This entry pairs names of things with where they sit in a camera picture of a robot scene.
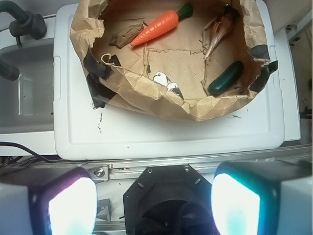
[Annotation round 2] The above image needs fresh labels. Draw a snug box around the dark green toy cucumber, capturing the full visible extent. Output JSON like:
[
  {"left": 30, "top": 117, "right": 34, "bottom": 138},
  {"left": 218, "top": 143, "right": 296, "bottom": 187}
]
[{"left": 208, "top": 61, "right": 244, "bottom": 95}]

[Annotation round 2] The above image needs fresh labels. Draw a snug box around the brown paper bag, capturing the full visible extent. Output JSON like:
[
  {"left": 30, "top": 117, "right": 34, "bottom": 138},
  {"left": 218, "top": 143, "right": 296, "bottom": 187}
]
[{"left": 70, "top": 0, "right": 278, "bottom": 121}]

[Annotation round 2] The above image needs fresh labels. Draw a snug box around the dark grey faucet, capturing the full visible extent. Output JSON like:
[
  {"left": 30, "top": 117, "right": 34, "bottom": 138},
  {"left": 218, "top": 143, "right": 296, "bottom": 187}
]
[{"left": 0, "top": 0, "right": 47, "bottom": 81}]

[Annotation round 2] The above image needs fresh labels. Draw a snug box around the metal corner bracket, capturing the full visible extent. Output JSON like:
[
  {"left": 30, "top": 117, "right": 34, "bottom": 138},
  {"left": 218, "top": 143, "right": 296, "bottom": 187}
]
[{"left": 87, "top": 165, "right": 110, "bottom": 184}]

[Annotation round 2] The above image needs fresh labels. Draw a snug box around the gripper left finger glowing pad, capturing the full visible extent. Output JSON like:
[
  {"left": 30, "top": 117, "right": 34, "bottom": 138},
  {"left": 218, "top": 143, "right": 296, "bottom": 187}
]
[{"left": 0, "top": 167, "right": 97, "bottom": 235}]

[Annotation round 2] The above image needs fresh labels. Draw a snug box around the aluminium frame rail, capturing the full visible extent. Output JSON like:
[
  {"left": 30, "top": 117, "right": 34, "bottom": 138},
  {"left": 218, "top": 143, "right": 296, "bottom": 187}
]
[{"left": 84, "top": 143, "right": 313, "bottom": 180}]

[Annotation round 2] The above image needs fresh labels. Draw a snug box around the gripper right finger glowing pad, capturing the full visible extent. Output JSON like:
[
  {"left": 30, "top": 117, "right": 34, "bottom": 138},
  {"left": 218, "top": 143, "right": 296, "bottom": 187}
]
[{"left": 211, "top": 160, "right": 313, "bottom": 235}]

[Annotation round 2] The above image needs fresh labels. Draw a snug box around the orange toy carrot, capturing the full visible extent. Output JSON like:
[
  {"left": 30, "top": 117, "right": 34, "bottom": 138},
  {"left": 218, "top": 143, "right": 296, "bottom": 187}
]
[{"left": 130, "top": 3, "right": 193, "bottom": 47}]

